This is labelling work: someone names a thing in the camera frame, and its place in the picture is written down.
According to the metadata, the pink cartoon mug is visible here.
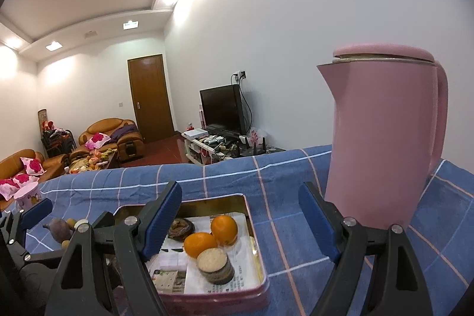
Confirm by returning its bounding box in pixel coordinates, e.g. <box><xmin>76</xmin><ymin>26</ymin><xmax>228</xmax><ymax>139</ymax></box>
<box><xmin>14</xmin><ymin>182</ymin><xmax>42</xmax><ymax>211</ymax></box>

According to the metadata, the black chair with clothes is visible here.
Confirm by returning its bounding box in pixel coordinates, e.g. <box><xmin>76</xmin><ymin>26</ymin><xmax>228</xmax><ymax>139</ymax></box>
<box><xmin>38</xmin><ymin>109</ymin><xmax>76</xmax><ymax>158</ymax></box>

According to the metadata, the white TV stand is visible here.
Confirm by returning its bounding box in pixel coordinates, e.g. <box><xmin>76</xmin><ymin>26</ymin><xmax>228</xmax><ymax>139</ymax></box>
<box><xmin>182</xmin><ymin>128</ymin><xmax>284</xmax><ymax>166</ymax></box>

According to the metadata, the black television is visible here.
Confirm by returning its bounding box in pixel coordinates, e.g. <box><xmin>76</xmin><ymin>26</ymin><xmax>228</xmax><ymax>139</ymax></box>
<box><xmin>199</xmin><ymin>84</ymin><xmax>245</xmax><ymax>134</ymax></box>

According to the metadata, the pink floral cushion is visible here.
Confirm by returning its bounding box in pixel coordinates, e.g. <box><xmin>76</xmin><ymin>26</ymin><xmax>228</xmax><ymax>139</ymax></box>
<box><xmin>20</xmin><ymin>157</ymin><xmax>46</xmax><ymax>177</ymax></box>

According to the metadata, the pink electric kettle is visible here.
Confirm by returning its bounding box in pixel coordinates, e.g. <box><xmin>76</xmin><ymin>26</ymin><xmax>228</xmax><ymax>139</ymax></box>
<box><xmin>318</xmin><ymin>43</ymin><xmax>448</xmax><ymax>229</ymax></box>

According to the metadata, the brown kiwi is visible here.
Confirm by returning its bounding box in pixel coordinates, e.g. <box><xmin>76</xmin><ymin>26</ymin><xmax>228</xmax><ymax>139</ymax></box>
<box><xmin>66</xmin><ymin>218</ymin><xmax>76</xmax><ymax>229</ymax></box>
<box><xmin>61</xmin><ymin>240</ymin><xmax>70</xmax><ymax>249</ymax></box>

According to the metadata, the dark brown wrinkled fruit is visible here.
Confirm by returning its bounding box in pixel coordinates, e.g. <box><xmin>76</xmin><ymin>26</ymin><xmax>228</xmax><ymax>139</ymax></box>
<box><xmin>167</xmin><ymin>217</ymin><xmax>195</xmax><ymax>241</ymax></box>

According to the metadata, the brown wooden door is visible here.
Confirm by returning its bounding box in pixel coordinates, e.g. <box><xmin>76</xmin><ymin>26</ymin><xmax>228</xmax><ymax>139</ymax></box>
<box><xmin>127</xmin><ymin>54</ymin><xmax>175</xmax><ymax>144</ymax></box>

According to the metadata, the cluttered coffee table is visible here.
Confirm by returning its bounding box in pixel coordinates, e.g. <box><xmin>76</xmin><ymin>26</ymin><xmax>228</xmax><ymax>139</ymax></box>
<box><xmin>68</xmin><ymin>149</ymin><xmax>118</xmax><ymax>174</ymax></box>

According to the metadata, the brown leather long sofa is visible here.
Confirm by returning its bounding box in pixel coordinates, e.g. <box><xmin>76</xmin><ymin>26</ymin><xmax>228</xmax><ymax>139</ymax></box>
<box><xmin>1</xmin><ymin>149</ymin><xmax>68</xmax><ymax>211</ymax></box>

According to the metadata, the brown leather armchair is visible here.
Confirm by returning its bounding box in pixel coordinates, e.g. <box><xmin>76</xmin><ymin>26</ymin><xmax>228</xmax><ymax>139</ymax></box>
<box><xmin>69</xmin><ymin>118</ymin><xmax>145</xmax><ymax>162</ymax></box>

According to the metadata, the purple round fruit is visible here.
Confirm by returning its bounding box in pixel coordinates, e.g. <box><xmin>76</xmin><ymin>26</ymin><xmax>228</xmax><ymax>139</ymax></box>
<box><xmin>43</xmin><ymin>218</ymin><xmax>72</xmax><ymax>244</ymax></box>

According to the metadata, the orange fruit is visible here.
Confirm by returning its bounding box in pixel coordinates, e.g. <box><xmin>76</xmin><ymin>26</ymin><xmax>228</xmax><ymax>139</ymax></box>
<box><xmin>211</xmin><ymin>215</ymin><xmax>238</xmax><ymax>246</ymax></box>
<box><xmin>183</xmin><ymin>232</ymin><xmax>218</xmax><ymax>259</ymax></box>

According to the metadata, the jar with beige lid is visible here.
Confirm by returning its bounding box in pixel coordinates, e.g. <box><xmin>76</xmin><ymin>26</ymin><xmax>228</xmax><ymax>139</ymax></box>
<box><xmin>74</xmin><ymin>219</ymin><xmax>89</xmax><ymax>230</ymax></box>
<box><xmin>197</xmin><ymin>248</ymin><xmax>235</xmax><ymax>285</ymax></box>

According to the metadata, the pink tin box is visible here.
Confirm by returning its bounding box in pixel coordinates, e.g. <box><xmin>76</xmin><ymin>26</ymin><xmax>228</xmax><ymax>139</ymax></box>
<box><xmin>107</xmin><ymin>192</ymin><xmax>271</xmax><ymax>313</ymax></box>

